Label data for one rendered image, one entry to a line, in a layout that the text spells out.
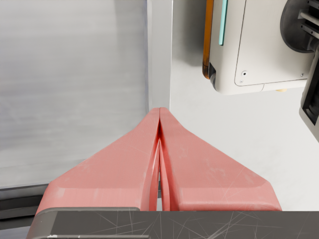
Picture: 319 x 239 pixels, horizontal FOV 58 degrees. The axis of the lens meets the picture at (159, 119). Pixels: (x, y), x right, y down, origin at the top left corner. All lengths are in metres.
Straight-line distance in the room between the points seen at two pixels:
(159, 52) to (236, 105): 1.25
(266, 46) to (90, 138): 0.84
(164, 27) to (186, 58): 1.02
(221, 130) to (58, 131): 1.32
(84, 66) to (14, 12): 0.08
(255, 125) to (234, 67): 0.67
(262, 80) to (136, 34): 0.90
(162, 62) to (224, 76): 0.79
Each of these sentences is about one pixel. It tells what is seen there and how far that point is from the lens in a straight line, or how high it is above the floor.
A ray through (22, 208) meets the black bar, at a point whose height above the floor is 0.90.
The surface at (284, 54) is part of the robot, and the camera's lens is 1.16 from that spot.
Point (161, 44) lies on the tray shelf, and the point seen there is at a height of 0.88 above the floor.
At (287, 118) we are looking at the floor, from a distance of 1.77.
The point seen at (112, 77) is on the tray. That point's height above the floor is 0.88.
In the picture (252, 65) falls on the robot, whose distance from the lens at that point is 1.12.
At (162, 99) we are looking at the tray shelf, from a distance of 0.35.
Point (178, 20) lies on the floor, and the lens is 1.26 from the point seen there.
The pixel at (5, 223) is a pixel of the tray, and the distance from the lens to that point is 0.48.
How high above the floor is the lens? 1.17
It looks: 53 degrees down
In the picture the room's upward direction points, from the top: 165 degrees clockwise
